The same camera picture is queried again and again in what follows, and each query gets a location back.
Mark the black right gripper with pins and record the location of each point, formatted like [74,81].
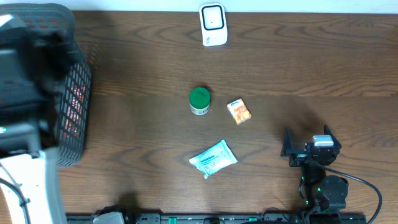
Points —
[300,155]

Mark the small orange tissue pack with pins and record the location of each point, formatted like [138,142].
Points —
[239,111]

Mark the teal wet wipes pack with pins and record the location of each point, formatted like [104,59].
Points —
[214,159]

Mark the green lid jar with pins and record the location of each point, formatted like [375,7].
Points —
[199,101]

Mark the red orange snack packet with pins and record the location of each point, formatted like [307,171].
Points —
[74,111]

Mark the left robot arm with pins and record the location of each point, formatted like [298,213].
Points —
[34,66]

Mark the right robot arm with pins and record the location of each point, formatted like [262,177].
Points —
[325,195]

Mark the white barcode scanner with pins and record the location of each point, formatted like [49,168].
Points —
[213,24]

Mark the grey plastic mesh basket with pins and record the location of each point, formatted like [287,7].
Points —
[56,18]

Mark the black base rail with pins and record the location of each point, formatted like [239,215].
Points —
[156,218]

